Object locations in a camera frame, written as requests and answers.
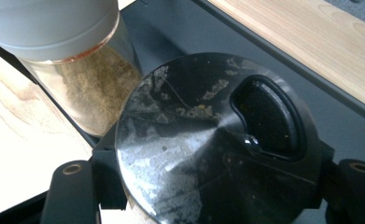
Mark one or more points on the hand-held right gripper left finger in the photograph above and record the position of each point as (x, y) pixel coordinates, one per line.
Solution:
(71, 193)

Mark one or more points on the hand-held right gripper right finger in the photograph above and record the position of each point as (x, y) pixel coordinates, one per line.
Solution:
(354, 193)

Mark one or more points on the white lid spice jar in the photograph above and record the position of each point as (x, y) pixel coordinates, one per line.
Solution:
(52, 28)

